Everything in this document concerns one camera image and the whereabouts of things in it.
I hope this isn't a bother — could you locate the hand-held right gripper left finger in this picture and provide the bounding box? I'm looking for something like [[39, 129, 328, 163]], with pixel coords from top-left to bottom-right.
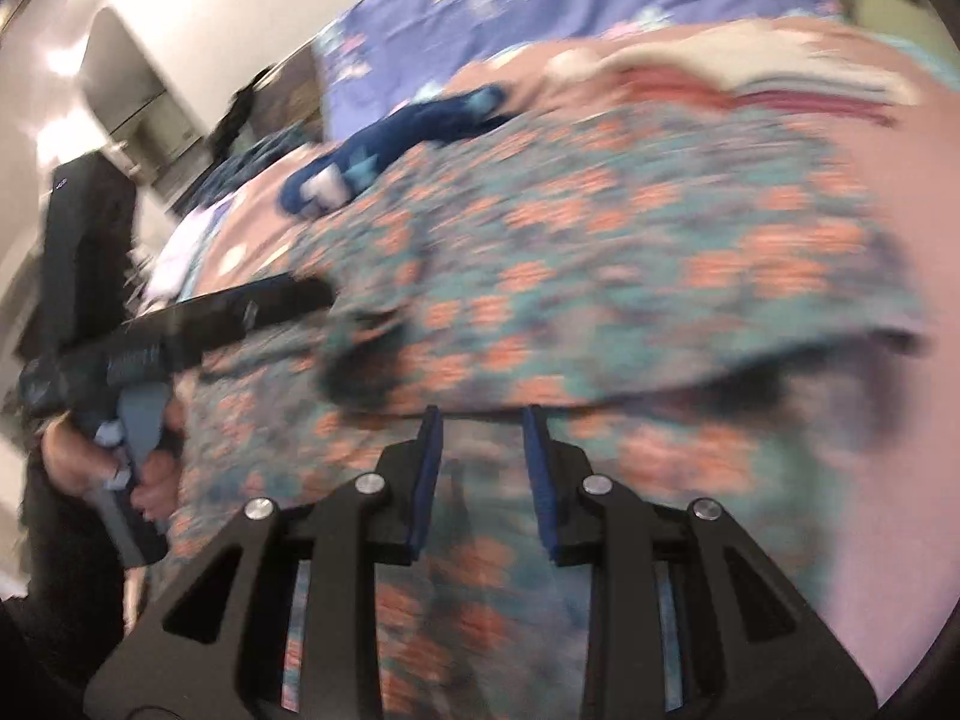
[[82, 405, 445, 720]]

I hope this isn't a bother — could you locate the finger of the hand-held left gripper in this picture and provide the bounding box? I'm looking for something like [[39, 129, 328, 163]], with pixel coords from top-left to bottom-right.
[[171, 275, 335, 350]]

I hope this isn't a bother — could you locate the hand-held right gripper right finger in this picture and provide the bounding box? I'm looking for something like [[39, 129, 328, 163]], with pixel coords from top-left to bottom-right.
[[523, 405, 878, 720]]

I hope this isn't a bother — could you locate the teal floral garment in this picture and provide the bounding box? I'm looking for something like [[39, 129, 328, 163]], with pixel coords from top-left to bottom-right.
[[150, 97, 931, 720]]

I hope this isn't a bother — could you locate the person's left forearm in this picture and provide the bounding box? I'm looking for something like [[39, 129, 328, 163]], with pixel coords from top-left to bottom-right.
[[19, 465, 132, 698]]

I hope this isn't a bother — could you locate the stack of folded clothes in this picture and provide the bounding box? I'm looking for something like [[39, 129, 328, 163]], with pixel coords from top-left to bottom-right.
[[540, 30, 925, 130]]

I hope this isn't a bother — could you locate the person's left hand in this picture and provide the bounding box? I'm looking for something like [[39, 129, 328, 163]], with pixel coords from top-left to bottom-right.
[[41, 399, 185, 533]]

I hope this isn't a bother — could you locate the white cloth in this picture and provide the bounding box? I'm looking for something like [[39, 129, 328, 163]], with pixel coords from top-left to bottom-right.
[[142, 199, 245, 302]]

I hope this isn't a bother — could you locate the dark teal patterned cloth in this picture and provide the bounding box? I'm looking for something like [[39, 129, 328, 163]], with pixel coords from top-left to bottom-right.
[[186, 127, 320, 212]]

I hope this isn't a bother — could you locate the navy star print garment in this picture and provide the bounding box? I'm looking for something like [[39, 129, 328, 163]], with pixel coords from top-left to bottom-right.
[[277, 86, 518, 220]]

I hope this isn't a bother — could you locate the black object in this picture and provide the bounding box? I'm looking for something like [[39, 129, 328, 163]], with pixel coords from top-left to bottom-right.
[[206, 66, 282, 160]]

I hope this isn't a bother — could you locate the purple patterned pillow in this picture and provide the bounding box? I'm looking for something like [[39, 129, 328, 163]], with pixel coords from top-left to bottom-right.
[[313, 0, 848, 152]]

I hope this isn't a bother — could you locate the green pillow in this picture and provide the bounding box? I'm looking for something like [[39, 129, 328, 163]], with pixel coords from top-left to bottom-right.
[[855, 0, 940, 53]]

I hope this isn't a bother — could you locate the arched wall mirror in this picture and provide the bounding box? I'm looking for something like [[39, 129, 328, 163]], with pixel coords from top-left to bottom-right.
[[79, 6, 207, 162]]

